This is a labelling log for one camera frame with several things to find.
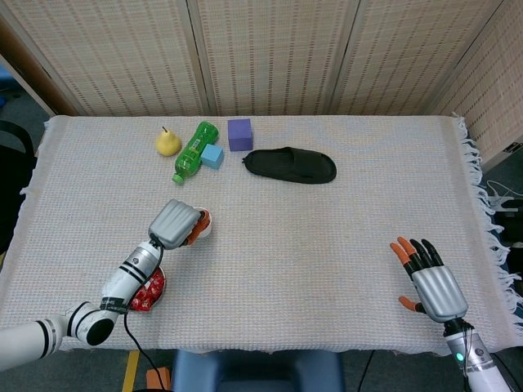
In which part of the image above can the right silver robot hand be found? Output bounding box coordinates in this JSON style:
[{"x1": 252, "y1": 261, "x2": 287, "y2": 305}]
[{"x1": 390, "y1": 235, "x2": 469, "y2": 324}]

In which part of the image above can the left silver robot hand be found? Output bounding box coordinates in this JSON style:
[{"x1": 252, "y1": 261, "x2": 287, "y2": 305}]
[{"x1": 147, "y1": 198, "x2": 212, "y2": 251}]

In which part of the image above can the white paper cup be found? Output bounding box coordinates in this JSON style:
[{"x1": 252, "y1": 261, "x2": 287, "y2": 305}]
[{"x1": 197, "y1": 207, "x2": 213, "y2": 240}]

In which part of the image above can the round metal plate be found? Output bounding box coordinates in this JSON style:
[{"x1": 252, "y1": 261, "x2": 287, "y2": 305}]
[{"x1": 130, "y1": 267, "x2": 168, "y2": 314}]

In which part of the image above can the green plastic bottle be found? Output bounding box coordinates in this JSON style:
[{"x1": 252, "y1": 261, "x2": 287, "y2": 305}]
[{"x1": 171, "y1": 121, "x2": 221, "y2": 185}]

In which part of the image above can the light blue cube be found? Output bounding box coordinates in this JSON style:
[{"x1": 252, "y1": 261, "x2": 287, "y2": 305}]
[{"x1": 200, "y1": 143, "x2": 225, "y2": 170}]

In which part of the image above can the yellow pear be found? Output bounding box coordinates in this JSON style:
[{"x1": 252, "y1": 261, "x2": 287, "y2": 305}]
[{"x1": 155, "y1": 126, "x2": 182, "y2": 157}]

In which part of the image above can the black floor device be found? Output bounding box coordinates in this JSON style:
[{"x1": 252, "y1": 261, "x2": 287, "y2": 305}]
[{"x1": 492, "y1": 210, "x2": 523, "y2": 248}]

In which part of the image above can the purple cube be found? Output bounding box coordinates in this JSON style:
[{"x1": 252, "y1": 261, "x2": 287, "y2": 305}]
[{"x1": 227, "y1": 118, "x2": 254, "y2": 153}]

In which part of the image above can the black slipper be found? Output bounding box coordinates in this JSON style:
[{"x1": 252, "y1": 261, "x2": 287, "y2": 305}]
[{"x1": 241, "y1": 146, "x2": 337, "y2": 185}]

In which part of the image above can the white woven tablecloth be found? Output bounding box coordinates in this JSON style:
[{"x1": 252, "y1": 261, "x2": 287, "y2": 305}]
[{"x1": 0, "y1": 114, "x2": 523, "y2": 356}]

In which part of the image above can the orange block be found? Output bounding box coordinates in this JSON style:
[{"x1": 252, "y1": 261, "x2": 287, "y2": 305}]
[{"x1": 146, "y1": 366, "x2": 172, "y2": 392}]

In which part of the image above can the black chair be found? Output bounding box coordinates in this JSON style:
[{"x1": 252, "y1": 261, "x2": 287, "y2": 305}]
[{"x1": 0, "y1": 119, "x2": 37, "y2": 254}]

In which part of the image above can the woven folding screen panel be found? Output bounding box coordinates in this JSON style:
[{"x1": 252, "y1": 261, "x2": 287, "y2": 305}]
[
  {"x1": 0, "y1": 0, "x2": 209, "y2": 118},
  {"x1": 329, "y1": 0, "x2": 510, "y2": 118},
  {"x1": 186, "y1": 0, "x2": 363, "y2": 118},
  {"x1": 428, "y1": 0, "x2": 523, "y2": 164}
]

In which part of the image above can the brown wooden board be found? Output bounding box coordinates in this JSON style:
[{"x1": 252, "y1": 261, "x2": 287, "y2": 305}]
[{"x1": 0, "y1": 18, "x2": 77, "y2": 118}]

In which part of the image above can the blue object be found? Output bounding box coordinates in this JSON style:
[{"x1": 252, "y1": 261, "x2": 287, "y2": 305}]
[{"x1": 0, "y1": 67, "x2": 20, "y2": 111}]

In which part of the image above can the black floor cable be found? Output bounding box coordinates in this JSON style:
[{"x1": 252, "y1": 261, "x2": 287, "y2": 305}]
[{"x1": 358, "y1": 350, "x2": 375, "y2": 392}]

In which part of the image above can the white cable bundle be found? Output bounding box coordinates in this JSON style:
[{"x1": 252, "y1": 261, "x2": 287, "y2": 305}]
[{"x1": 485, "y1": 181, "x2": 516, "y2": 213}]

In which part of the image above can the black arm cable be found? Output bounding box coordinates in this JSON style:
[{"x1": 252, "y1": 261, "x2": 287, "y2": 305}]
[{"x1": 122, "y1": 240, "x2": 165, "y2": 392}]

